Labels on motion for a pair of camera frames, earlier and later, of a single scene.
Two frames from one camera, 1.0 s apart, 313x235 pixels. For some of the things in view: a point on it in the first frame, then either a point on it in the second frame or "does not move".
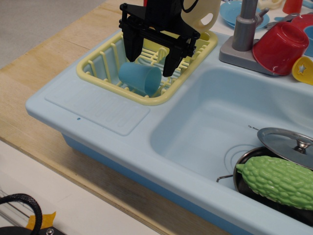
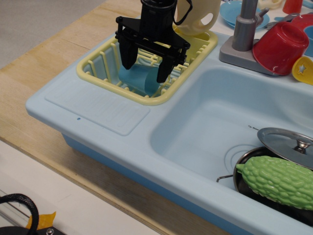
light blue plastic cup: (139, 77) does not move
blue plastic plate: (230, 10) does not move
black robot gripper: (161, 21) to (154, 32)
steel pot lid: (292, 146) does not move
